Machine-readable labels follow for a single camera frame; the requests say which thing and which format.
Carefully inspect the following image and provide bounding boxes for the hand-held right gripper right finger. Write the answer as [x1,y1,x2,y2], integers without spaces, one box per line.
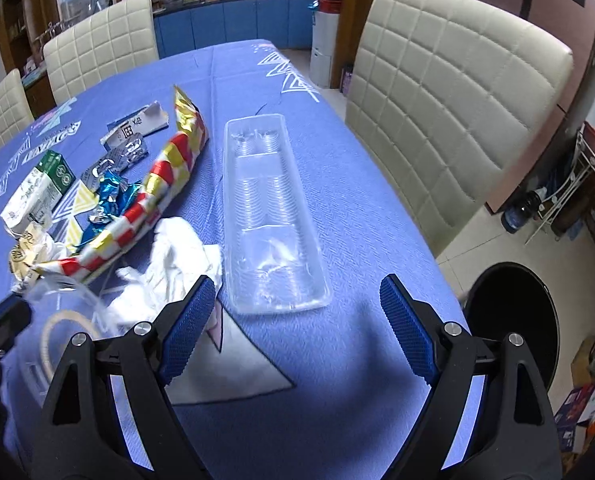
[380,274,563,480]

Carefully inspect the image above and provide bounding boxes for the large cream quilted chair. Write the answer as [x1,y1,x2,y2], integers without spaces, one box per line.
[345,0,575,261]

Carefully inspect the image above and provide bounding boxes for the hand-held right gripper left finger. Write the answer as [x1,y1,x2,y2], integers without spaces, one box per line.
[30,275,217,480]

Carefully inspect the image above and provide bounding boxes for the blue foil wrapper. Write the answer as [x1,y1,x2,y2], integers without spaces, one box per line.
[80,170,143,248]

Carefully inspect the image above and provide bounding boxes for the dark bottle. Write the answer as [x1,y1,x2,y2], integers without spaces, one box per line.
[501,187,548,233]

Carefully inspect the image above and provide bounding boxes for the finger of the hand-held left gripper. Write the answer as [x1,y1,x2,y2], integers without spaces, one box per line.
[0,297,32,347]

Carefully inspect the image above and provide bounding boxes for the clear plastic bag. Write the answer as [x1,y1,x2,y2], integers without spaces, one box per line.
[12,280,118,401]

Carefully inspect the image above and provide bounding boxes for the green white carton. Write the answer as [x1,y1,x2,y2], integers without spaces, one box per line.
[0,152,75,231]

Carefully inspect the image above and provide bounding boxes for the blue printed tablecloth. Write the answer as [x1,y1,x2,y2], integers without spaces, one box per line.
[0,39,483,480]

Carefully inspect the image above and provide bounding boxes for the yellow white wrapper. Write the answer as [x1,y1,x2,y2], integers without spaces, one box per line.
[8,227,53,281]

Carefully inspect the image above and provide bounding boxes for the printed cardboard box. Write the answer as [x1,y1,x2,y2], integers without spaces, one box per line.
[555,385,595,456]

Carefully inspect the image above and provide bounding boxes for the black trash bin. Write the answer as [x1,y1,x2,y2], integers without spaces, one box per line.
[463,261,561,396]

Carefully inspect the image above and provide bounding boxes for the red yellow checkered wrapper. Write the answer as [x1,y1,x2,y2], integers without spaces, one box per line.
[30,85,210,283]

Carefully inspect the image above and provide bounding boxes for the clear plastic tray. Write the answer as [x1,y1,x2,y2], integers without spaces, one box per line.
[222,112,334,315]

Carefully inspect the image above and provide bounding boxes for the torn blue white carton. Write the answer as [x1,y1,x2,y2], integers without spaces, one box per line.
[100,101,170,150]

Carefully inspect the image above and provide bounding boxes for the wooden display cabinet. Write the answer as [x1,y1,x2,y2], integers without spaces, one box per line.
[0,0,65,106]

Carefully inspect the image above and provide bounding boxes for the white crumpled tissue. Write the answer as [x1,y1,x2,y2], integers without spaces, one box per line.
[94,216,224,321]

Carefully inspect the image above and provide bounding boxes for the silver blister pack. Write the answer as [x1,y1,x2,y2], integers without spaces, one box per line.
[80,141,150,191]

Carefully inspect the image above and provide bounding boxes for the blue kitchen cabinets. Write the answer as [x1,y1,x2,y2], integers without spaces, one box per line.
[153,0,318,58]

